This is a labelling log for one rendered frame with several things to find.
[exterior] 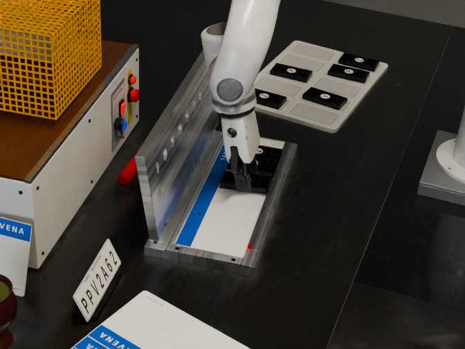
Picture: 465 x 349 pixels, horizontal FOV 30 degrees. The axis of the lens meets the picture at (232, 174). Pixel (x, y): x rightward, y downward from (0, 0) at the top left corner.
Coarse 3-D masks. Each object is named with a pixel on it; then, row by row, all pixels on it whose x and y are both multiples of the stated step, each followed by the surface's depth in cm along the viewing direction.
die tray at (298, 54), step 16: (288, 48) 233; (304, 48) 234; (320, 48) 234; (272, 64) 225; (288, 64) 225; (304, 64) 226; (320, 64) 226; (384, 64) 229; (256, 80) 217; (272, 80) 217; (288, 80) 218; (320, 80) 219; (336, 80) 219; (368, 80) 220; (288, 96) 211; (352, 96) 213; (272, 112) 204; (288, 112) 204; (304, 112) 205; (320, 112) 205; (336, 112) 206; (352, 112) 208; (320, 128) 200; (336, 128) 199
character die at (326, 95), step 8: (312, 88) 213; (304, 96) 210; (312, 96) 209; (320, 96) 209; (328, 96) 209; (336, 96) 210; (320, 104) 208; (328, 104) 207; (336, 104) 207; (344, 104) 209
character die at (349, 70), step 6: (336, 66) 223; (342, 66) 224; (330, 72) 221; (336, 72) 221; (342, 72) 221; (348, 72) 221; (354, 72) 221; (360, 72) 222; (366, 72) 222; (348, 78) 220; (354, 78) 219; (360, 78) 219; (366, 78) 219
